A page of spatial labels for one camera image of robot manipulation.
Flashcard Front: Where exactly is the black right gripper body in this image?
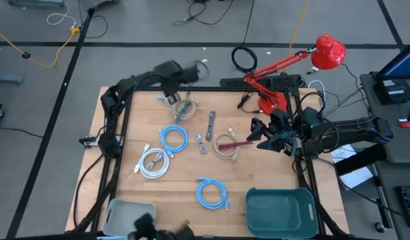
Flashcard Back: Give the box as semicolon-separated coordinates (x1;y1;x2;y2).
269;108;305;158

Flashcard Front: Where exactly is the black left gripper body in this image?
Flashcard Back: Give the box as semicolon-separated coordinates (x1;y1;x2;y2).
153;59;201;98

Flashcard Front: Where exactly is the beige cable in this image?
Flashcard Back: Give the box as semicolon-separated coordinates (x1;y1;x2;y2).
212;128;241;163
172;96;199;121

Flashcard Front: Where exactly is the maroon cable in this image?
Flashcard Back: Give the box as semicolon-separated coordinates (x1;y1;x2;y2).
218;140;254;151

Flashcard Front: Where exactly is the light blue cable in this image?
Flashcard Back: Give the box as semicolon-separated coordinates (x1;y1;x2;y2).
195;177;231;211
158;125;189;158

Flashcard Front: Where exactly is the grey braided cable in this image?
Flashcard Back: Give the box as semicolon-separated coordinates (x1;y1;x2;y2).
205;110;217;142

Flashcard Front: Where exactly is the lavender cable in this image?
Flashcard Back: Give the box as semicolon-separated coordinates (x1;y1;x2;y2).
195;133;208;155

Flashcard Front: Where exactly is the teal plastic bin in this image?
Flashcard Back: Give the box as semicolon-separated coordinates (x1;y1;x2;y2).
245;187;319;239

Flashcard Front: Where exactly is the light grey plastic bin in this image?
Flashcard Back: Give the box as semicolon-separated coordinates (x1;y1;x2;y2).
102;198;157;238

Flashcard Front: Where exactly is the red desk lamp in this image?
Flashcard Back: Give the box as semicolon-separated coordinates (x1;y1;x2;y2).
243;33;347;117

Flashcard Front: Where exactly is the black keyboard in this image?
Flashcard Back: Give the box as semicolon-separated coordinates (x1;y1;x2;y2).
396;185;410;228
219;73;306;90

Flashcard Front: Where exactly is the white paper sheet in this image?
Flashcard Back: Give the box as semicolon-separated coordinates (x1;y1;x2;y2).
330;143;375;190

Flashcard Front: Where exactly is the black computer box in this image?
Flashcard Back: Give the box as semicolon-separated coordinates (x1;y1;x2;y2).
373;78;410;105

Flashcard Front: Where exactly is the black side desk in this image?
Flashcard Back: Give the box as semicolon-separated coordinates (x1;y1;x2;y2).
334;71;410;176

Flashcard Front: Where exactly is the computer monitor blue screen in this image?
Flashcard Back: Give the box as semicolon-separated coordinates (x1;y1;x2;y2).
374;38;410;81

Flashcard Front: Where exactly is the grey furniture base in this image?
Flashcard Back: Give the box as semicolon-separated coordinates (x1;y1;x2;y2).
6;0;66;8

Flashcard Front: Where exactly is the grey furniture foot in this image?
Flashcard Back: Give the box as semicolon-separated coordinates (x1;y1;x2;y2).
0;73;25;86

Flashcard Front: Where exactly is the black metal table frame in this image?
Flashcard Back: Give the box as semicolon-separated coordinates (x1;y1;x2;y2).
71;85;351;240

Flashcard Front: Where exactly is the black lamp power cable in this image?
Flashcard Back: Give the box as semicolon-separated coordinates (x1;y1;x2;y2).
237;91;263;114

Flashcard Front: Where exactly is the white looped cable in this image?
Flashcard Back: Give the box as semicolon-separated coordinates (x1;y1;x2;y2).
307;79;327;108

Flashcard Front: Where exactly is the black coiled floor cable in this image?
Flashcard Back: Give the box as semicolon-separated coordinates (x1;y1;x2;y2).
231;0;259;74

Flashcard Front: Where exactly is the black loose floor cable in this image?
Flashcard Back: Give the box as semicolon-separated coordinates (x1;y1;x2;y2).
173;0;235;27

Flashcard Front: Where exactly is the yellow hanging cable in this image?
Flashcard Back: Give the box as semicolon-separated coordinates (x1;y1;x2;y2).
283;0;309;75

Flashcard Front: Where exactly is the yellow floor extension cable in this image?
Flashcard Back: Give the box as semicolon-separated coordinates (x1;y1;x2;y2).
0;25;81;69

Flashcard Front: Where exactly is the white floor cable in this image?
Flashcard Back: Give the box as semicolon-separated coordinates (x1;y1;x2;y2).
46;2;78;27

